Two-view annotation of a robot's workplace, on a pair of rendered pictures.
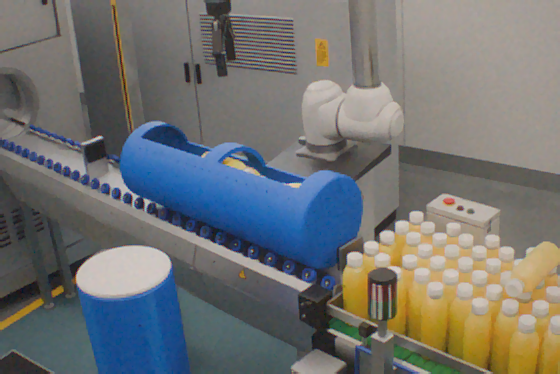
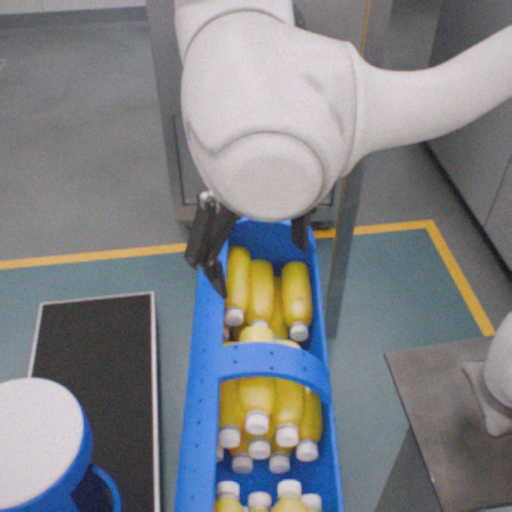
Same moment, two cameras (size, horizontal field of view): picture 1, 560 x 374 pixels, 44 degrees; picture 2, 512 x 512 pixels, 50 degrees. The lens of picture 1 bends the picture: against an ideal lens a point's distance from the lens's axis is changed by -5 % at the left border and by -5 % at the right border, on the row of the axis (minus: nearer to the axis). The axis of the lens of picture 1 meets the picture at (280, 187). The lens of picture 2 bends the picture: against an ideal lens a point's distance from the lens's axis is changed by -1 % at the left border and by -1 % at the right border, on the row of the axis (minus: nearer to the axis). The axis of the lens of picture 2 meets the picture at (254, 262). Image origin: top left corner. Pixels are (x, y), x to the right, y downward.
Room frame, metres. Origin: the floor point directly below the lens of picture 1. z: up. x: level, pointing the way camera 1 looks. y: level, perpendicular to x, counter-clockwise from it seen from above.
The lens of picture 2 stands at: (1.76, -0.24, 2.05)
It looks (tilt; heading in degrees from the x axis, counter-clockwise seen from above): 45 degrees down; 45
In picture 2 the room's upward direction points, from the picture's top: straight up
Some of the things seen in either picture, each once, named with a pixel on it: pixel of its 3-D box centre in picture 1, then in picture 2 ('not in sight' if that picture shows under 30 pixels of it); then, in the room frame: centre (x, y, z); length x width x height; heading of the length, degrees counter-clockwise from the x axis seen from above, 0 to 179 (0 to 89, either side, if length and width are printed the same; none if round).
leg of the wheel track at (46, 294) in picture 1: (36, 257); not in sight; (3.21, 1.30, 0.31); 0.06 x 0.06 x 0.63; 45
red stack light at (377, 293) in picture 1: (382, 286); not in sight; (1.30, -0.20, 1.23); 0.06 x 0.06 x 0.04
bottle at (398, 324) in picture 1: (393, 306); not in sight; (1.56, -0.27, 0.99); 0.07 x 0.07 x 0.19
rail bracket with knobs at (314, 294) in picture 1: (317, 307); not in sight; (1.65, -0.07, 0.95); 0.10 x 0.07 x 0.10; 135
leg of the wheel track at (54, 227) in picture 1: (58, 246); not in sight; (3.31, 1.20, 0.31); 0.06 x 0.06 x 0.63; 45
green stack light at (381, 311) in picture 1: (382, 303); not in sight; (1.30, -0.20, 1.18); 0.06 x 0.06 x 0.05
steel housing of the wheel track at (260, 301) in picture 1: (143, 222); not in sight; (2.57, 0.56, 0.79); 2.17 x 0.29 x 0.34; 45
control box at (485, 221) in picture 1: (462, 221); not in sight; (1.88, -0.53, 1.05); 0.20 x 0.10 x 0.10; 45
